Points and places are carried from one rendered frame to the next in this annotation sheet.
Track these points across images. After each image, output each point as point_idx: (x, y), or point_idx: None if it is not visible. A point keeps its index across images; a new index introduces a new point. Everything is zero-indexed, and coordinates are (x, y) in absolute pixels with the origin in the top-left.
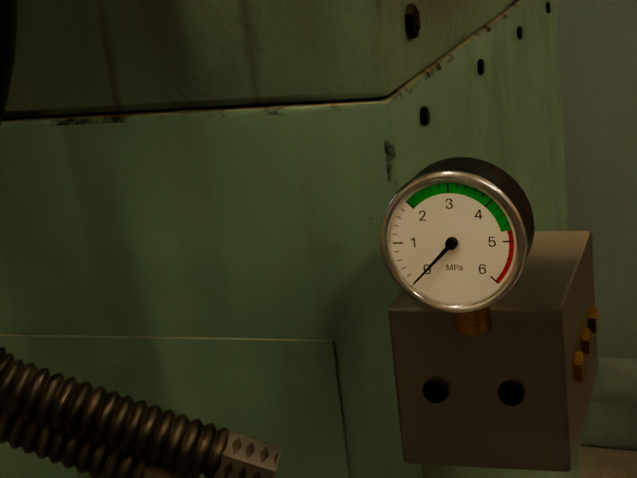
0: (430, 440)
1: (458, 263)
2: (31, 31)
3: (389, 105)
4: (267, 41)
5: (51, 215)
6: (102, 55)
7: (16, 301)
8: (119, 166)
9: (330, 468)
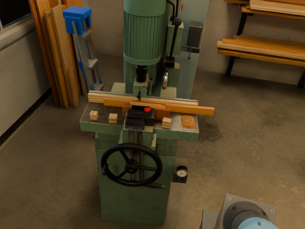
0: (174, 181)
1: (182, 174)
2: None
3: (175, 157)
4: (165, 152)
5: None
6: None
7: None
8: (148, 158)
9: (163, 179)
